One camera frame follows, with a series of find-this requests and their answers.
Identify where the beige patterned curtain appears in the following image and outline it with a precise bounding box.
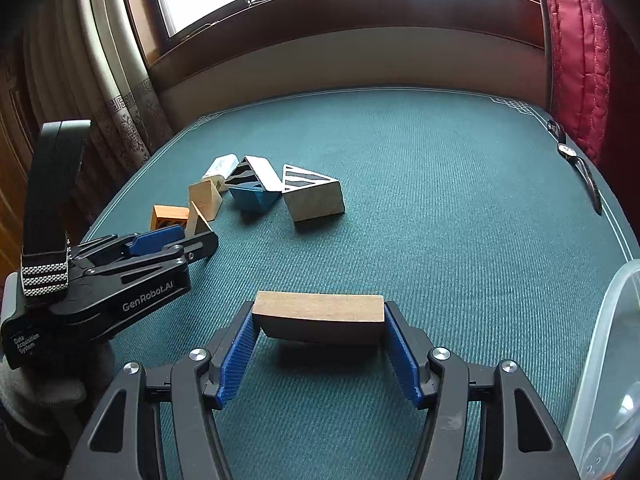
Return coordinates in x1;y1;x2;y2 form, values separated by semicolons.
20;0;173;226

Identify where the orange block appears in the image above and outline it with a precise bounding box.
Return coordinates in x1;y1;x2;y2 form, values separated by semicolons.
150;204;191;231

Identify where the blue triangular block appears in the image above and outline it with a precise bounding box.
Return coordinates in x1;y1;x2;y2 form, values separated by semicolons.
227;184;282;212

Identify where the brown wooden window frame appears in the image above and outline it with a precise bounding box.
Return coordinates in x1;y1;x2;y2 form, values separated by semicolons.
117;0;546;91

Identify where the red quilted cushion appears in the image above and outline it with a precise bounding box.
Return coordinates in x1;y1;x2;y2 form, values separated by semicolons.
532;0;640;261

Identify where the rectangular wooden block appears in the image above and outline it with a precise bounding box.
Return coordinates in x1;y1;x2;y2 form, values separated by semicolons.
252;290;386;346

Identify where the person's left hand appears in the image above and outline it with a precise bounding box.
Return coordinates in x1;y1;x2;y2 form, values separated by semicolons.
0;346;88;407

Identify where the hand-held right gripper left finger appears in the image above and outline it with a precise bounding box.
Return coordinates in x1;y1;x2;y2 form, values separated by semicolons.
62;300;266;480

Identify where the large white striped triangular block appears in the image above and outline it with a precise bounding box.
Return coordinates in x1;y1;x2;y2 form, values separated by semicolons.
281;163;346;222

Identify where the black strap wristwatch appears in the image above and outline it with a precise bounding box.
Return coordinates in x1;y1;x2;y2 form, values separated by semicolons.
547;119;603;216

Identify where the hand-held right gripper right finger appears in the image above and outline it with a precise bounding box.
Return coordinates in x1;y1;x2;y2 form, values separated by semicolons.
382;300;581;480

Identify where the wooden triangular block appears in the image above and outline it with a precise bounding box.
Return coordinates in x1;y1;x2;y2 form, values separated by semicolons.
188;180;223;221
187;201;217;236

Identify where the small white striped triangular block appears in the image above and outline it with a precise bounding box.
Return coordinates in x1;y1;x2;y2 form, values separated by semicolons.
224;156;282;193

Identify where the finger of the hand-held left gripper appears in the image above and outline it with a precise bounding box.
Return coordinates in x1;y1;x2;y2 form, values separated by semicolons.
72;225;186;261
85;232;219;286

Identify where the white charger plug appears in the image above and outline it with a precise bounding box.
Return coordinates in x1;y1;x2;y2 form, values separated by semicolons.
202;154;240;181

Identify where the clear plastic container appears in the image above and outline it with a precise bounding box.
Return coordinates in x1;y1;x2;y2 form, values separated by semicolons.
562;259;640;480

